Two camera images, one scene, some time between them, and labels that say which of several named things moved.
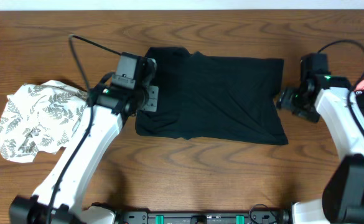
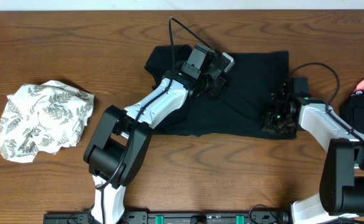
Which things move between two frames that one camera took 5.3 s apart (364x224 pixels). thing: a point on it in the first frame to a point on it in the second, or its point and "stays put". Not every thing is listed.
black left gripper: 152,104 to 218,86
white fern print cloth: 40,116 stays put
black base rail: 279,216 stays put
